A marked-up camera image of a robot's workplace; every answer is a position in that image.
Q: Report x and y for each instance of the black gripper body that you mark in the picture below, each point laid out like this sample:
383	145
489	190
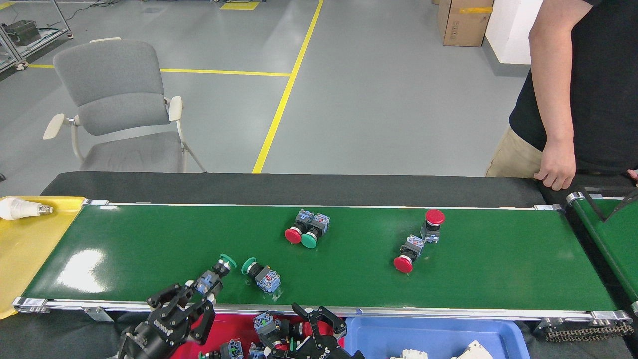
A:
329	355
159	331

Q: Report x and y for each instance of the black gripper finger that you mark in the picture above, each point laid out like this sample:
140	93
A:
204	319
172	295
311	321
339	326

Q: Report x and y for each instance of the green mushroom push button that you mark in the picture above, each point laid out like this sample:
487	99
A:
269	280
309	240

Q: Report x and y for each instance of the red mushroom push button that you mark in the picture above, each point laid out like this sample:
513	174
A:
435	217
402	264
293	235

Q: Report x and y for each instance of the person's right forearm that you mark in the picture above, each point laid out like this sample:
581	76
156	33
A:
556	75

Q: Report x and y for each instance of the red plastic tray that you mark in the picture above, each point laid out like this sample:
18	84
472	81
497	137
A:
234	326

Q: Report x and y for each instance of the blue plastic tray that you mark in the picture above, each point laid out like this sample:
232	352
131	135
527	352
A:
379	339

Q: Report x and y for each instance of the yellow plastic tray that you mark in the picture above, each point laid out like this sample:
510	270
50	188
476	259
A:
25	259

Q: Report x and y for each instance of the green feeder conveyor belt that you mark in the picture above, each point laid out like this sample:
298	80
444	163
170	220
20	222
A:
618	244

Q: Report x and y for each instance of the person's right hand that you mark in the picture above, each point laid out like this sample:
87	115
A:
558	167

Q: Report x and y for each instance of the white light bulb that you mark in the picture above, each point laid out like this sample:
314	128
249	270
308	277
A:
17	208

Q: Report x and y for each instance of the grey fabric armchair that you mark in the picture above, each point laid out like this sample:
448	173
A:
119	89

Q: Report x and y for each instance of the metal rack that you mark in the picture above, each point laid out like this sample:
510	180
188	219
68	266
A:
45	42

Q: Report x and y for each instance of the black equipment box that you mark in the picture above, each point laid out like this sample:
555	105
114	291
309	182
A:
22	32

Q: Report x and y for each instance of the brown cardboard box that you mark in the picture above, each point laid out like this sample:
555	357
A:
466	25

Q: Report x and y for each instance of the person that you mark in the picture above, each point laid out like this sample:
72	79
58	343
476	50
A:
613	99

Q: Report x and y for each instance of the blue grey push button switch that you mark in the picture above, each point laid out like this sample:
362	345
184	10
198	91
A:
264	321
256	351
297	330
232	348

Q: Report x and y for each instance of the black guide frame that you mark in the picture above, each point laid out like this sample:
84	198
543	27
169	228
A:
625	202

